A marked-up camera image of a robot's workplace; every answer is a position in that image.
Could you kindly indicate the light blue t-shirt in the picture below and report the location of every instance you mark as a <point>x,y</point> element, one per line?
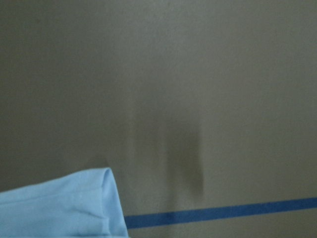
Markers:
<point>84,204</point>

